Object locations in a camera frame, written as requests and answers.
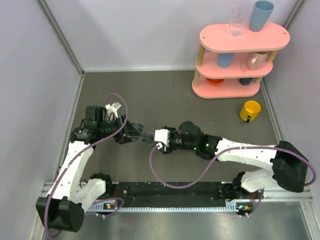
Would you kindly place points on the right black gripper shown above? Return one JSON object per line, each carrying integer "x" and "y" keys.
{"x": 168, "y": 149}

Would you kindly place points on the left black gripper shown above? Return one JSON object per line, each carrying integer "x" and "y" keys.
{"x": 128, "y": 134}

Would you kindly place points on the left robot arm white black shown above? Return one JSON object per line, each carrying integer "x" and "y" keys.
{"x": 64, "y": 206}

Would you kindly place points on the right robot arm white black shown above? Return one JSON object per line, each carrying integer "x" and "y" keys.
{"x": 281, "y": 165}

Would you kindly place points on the orange bowl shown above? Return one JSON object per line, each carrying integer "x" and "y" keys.
{"x": 214, "y": 82}

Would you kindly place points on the yellow mug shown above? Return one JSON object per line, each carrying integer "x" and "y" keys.
{"x": 250, "y": 110}

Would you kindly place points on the pink three-tier shelf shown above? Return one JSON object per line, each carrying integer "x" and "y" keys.
{"x": 215, "y": 39}

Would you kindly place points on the blue cup middle shelf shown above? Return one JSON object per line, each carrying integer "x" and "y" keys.
{"x": 224, "y": 59}

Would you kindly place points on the dark blue cup bottom shelf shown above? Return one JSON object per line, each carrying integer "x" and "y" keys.
{"x": 245, "y": 81}

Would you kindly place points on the pink mug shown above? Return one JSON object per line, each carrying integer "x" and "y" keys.
{"x": 256, "y": 59}

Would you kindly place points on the clear drinking glass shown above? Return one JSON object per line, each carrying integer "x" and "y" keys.
{"x": 239, "y": 19}

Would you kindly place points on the tall blue cup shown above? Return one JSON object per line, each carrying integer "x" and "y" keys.
{"x": 261, "y": 12}

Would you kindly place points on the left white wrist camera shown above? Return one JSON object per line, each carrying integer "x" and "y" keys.
{"x": 112, "y": 110}

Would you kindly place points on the aluminium rail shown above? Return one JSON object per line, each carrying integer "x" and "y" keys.
{"x": 238, "y": 206}

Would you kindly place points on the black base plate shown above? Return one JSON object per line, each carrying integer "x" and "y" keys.
{"x": 156, "y": 195}

